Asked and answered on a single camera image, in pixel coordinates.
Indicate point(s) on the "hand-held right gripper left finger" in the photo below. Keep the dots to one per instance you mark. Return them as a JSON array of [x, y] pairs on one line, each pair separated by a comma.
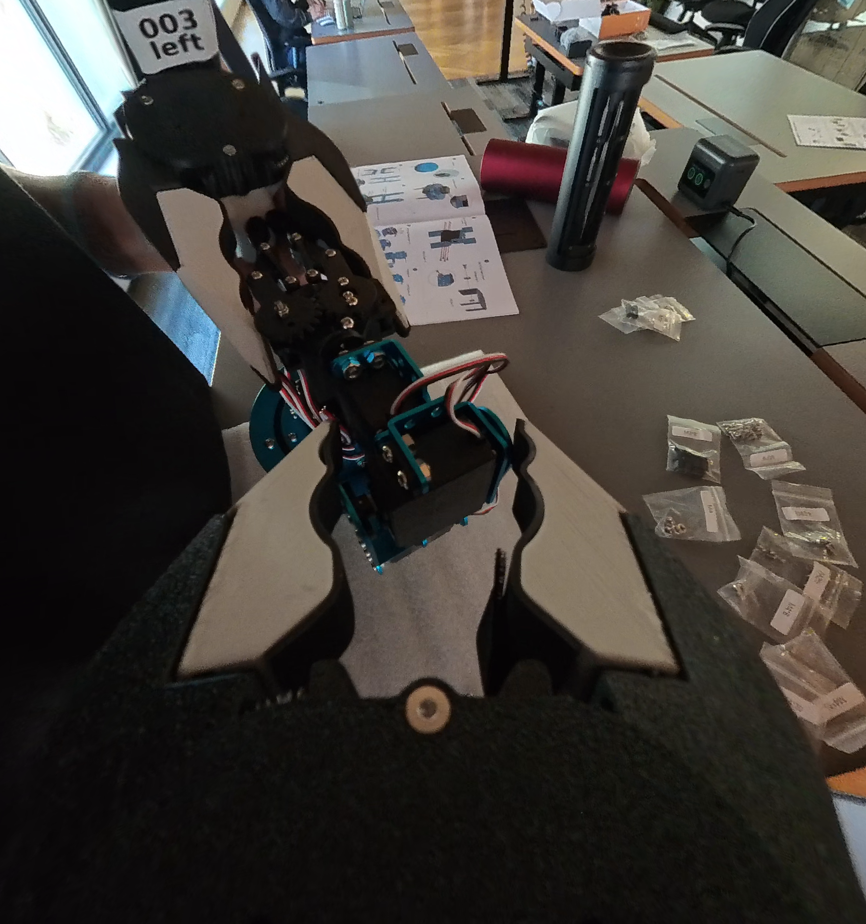
[[267, 578]]

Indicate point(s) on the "pile of small parts bags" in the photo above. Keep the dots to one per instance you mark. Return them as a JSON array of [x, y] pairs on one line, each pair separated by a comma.
[[780, 563]]

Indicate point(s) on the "blue toy robot arm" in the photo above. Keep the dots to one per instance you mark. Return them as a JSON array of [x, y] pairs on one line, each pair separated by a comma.
[[426, 484]]

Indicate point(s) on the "beige office table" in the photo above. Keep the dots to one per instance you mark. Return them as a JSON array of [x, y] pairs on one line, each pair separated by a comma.
[[780, 87]]

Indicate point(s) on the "small clear parts bag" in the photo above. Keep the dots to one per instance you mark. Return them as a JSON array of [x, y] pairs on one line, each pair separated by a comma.
[[647, 315]]

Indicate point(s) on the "dark grey desk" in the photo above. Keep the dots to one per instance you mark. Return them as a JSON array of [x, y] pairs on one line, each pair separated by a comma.
[[577, 376]]

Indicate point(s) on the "black cylindrical flask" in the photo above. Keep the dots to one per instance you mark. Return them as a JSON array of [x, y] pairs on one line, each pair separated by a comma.
[[599, 159]]

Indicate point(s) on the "orange cardboard sleeve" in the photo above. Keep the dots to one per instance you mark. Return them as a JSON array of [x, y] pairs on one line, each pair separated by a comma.
[[863, 780]]

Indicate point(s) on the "small black box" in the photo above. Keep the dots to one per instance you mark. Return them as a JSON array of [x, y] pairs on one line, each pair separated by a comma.
[[715, 173]]

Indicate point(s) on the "cluttered office desk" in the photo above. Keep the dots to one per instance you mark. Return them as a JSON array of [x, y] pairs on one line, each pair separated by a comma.
[[592, 22]]

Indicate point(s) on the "large window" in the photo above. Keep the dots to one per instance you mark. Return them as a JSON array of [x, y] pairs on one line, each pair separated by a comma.
[[29, 72]]

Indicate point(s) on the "red tube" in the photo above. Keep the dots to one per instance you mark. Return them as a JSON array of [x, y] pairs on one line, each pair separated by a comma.
[[520, 171]]

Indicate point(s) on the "white plastic bag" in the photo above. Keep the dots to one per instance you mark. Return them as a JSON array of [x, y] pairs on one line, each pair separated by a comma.
[[541, 130]]

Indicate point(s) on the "printed instruction sheet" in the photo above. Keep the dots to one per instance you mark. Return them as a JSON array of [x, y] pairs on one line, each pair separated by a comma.
[[440, 238]]

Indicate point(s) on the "white paper sheet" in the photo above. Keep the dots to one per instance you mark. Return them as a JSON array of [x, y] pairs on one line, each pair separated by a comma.
[[845, 130]]

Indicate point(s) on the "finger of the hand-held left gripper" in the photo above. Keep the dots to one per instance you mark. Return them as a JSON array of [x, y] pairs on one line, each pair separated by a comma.
[[209, 267], [343, 224]]

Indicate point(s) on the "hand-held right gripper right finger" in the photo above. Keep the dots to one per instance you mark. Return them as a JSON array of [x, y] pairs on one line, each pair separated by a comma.
[[599, 578]]

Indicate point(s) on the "black desk panel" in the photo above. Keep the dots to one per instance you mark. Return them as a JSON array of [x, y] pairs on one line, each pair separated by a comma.
[[808, 282]]

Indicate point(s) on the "person's left forearm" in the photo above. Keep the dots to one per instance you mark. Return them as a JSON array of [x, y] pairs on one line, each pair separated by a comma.
[[94, 224]]

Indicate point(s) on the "white foam sheet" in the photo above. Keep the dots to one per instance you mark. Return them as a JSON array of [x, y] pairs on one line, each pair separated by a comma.
[[419, 621]]

